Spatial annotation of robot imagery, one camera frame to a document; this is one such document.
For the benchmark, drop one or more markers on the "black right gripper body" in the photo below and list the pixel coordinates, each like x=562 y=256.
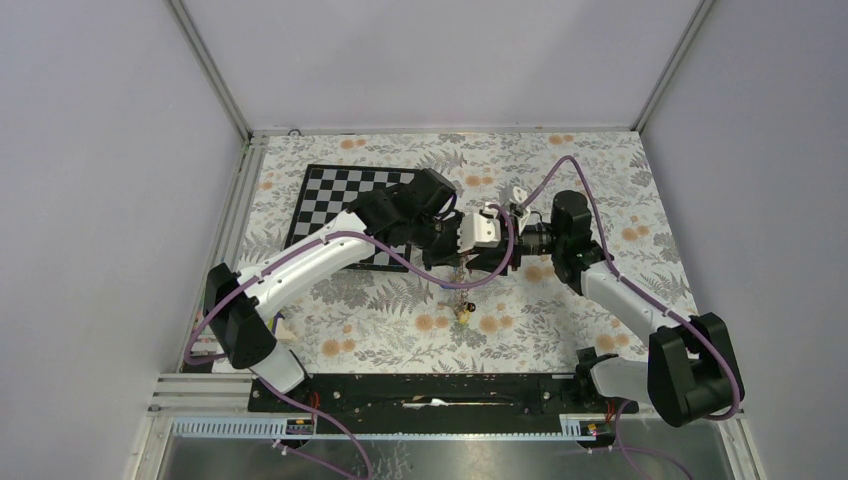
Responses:
x=534 y=240

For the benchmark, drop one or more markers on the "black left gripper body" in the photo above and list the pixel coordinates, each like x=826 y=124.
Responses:
x=443 y=237

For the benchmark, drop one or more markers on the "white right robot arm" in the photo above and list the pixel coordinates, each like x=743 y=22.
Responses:
x=690 y=372

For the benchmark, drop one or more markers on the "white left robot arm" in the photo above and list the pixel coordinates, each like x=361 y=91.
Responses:
x=238 y=304

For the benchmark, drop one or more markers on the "floral patterned table mat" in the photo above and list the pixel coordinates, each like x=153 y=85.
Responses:
x=361 y=321

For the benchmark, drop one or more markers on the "black white checkerboard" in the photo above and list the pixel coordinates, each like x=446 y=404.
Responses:
x=327 y=190

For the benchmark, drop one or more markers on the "green white small object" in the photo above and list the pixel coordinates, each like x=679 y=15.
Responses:
x=279 y=328

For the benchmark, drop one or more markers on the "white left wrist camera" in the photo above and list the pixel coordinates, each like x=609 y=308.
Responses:
x=479 y=230

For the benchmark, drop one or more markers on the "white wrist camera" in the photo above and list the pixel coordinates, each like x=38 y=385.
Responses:
x=513 y=199
x=479 y=230

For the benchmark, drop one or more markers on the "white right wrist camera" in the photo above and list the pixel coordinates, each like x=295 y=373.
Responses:
x=513 y=199

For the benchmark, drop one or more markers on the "grey slotted cable duct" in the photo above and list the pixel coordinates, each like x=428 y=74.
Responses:
x=557 y=427

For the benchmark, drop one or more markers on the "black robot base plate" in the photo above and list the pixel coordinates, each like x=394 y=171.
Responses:
x=478 y=398

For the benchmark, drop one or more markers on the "aluminium frame rail left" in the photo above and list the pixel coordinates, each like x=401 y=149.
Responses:
x=227 y=246

